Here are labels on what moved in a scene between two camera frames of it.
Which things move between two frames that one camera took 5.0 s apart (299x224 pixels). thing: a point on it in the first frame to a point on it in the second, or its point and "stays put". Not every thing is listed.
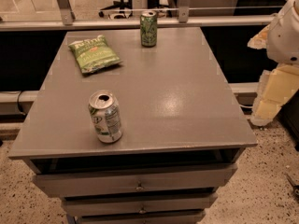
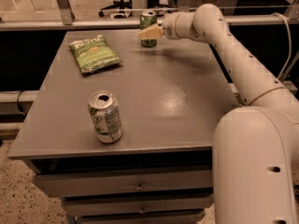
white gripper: x=284 y=38 to x=168 y=28
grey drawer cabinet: x=183 y=132 stays put
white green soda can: x=106 y=115 stays put
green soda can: x=149 y=28 stays put
